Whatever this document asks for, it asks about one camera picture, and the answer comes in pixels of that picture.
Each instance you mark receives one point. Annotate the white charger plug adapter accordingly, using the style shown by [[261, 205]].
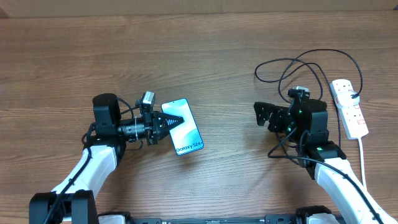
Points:
[[346, 99]]

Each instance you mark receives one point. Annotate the Samsung Galaxy smartphone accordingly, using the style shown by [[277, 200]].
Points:
[[186, 136]]

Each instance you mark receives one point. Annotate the white power strip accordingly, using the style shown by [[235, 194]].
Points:
[[352, 117]]

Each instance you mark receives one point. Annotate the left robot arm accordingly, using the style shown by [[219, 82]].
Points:
[[104, 145]]

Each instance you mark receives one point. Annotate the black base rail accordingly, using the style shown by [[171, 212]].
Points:
[[211, 221]]

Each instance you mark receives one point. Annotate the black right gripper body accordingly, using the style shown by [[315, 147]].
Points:
[[283, 124]]

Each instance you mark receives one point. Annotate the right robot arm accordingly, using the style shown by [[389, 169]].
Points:
[[305, 123]]

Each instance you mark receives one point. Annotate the cardboard wall panel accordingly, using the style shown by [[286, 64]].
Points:
[[78, 8]]

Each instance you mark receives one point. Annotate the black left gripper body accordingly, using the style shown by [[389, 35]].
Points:
[[148, 118]]

